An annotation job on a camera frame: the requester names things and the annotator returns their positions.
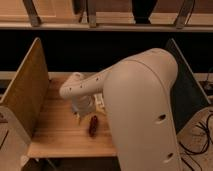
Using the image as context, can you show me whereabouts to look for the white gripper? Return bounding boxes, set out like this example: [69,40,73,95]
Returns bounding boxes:
[71,95,95,117]

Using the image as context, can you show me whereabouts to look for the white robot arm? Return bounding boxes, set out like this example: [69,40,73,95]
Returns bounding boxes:
[60,48,182,171]

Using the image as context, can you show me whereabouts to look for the dark red bottle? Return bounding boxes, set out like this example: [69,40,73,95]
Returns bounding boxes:
[89,116,98,137]

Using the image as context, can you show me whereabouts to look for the left wooden side panel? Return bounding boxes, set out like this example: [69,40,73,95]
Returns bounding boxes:
[0,38,49,143]

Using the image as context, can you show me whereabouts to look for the right dark side panel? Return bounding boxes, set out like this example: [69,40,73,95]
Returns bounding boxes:
[165,38,210,133]

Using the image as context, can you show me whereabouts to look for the black cables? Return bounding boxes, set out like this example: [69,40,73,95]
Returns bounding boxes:
[179,109,213,171]

